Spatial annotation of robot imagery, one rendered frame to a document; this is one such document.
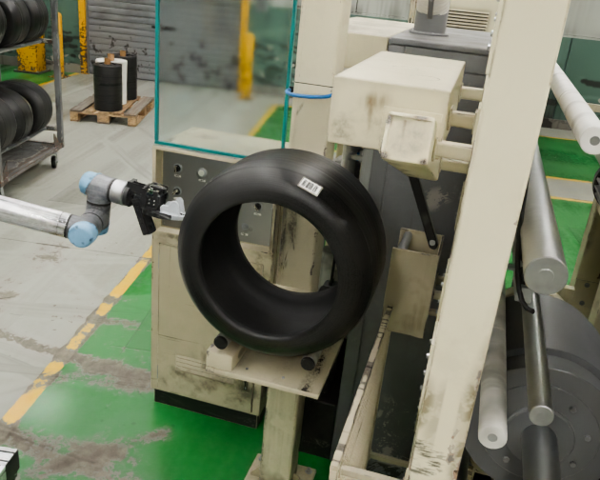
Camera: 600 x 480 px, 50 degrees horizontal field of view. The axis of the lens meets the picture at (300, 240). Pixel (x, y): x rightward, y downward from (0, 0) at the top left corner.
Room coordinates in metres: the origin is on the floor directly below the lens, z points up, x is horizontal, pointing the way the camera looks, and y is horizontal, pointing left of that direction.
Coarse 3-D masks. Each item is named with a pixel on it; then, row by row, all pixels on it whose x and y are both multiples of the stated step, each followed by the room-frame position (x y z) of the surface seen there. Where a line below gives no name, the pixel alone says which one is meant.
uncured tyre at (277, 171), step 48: (240, 192) 1.67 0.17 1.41; (288, 192) 1.64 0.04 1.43; (336, 192) 1.66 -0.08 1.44; (192, 240) 1.70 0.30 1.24; (336, 240) 1.60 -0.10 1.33; (384, 240) 1.78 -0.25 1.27; (192, 288) 1.70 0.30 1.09; (240, 288) 1.94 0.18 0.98; (336, 288) 1.89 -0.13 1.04; (240, 336) 1.66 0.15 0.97; (288, 336) 1.63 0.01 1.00; (336, 336) 1.61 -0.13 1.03
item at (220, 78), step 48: (192, 0) 2.55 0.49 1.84; (240, 0) 2.50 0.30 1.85; (288, 0) 2.46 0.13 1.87; (192, 48) 2.55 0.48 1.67; (240, 48) 2.50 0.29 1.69; (288, 48) 2.46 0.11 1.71; (192, 96) 2.55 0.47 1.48; (240, 96) 2.50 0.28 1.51; (288, 96) 2.45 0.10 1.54; (192, 144) 2.55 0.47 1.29; (240, 144) 2.50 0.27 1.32
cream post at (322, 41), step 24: (312, 0) 2.05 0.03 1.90; (336, 0) 2.04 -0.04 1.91; (312, 24) 2.05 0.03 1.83; (336, 24) 2.03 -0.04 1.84; (312, 48) 2.05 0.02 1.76; (336, 48) 2.03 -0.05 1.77; (312, 72) 2.05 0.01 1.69; (336, 72) 2.05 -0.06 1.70; (312, 120) 2.04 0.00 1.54; (312, 144) 2.04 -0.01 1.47; (288, 216) 2.06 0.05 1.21; (288, 240) 2.05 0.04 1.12; (312, 240) 2.03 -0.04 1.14; (288, 264) 2.05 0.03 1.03; (312, 264) 2.03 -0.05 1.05; (312, 288) 2.06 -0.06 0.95; (288, 408) 2.04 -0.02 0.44; (264, 432) 2.06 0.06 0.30; (288, 432) 2.04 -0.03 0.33; (264, 456) 2.06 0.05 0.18; (288, 456) 2.03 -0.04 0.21
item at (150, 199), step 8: (128, 184) 1.87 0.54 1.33; (136, 184) 1.86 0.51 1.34; (144, 184) 1.87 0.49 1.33; (152, 184) 1.89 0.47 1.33; (160, 184) 1.90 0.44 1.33; (128, 192) 1.86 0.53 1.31; (136, 192) 1.87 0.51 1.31; (144, 192) 1.84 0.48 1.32; (152, 192) 1.85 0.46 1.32; (160, 192) 1.85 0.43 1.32; (168, 192) 1.89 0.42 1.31; (128, 200) 1.86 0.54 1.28; (136, 200) 1.86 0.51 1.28; (144, 200) 1.84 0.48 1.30; (152, 200) 1.84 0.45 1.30; (160, 200) 1.84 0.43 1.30; (144, 208) 1.84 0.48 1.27; (152, 208) 1.84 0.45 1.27
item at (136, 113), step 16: (96, 64) 7.96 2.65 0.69; (112, 64) 8.07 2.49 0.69; (128, 64) 8.67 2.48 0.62; (96, 80) 7.90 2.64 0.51; (112, 80) 7.91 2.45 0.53; (128, 80) 8.67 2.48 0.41; (96, 96) 7.90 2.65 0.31; (112, 96) 7.91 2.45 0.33; (128, 96) 8.67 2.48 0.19; (144, 96) 9.03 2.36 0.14; (80, 112) 7.82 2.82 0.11; (96, 112) 7.87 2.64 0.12; (112, 112) 7.87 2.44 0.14; (128, 112) 7.95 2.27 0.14; (144, 112) 8.39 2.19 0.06
